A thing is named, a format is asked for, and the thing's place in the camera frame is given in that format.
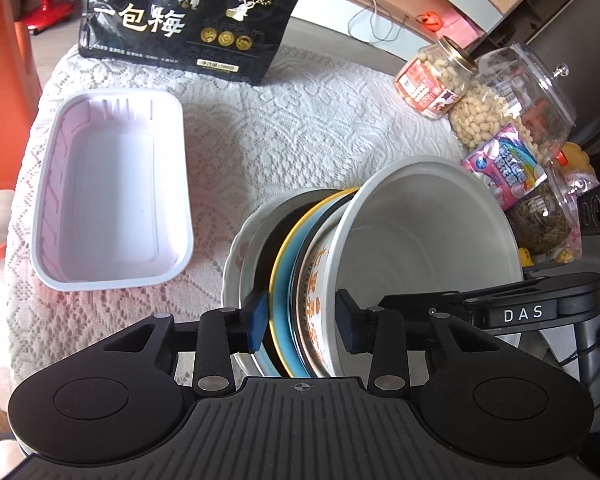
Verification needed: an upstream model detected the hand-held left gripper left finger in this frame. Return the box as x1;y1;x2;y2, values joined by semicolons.
102;287;272;396

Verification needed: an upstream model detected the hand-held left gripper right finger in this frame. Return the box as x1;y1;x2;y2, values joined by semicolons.
334;289;503;393

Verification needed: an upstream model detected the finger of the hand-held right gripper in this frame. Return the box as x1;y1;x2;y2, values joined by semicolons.
377;271;600;333

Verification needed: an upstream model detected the beige bowl with yellow rim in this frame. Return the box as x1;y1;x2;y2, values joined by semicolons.
269;187;362;378

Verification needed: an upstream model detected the white bowl with orange print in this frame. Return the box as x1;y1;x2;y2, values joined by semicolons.
297;157;525;380

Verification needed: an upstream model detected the glass jar with dried herbs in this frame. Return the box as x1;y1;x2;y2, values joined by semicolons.
505;180;587;262

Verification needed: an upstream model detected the pink marshmallow bag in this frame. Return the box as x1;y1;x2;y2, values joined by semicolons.
460;123;549;212

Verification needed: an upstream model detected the large glass jar with peanuts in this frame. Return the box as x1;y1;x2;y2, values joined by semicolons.
449;43;579;162

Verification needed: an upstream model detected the white plastic tray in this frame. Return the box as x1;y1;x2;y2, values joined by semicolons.
29;90;196;293

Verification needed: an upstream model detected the white lace tablecloth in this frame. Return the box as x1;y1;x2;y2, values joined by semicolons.
4;44;482;411

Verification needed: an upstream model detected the small jar with gold lid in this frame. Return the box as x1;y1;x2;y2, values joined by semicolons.
394;35;479;122

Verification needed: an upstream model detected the black snack bag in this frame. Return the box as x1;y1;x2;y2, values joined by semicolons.
77;0;314;87

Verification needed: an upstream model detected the orange chair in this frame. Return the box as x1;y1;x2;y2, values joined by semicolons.
0;0;44;197

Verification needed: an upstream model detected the white cable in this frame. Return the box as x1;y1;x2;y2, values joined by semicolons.
349;0;412;44

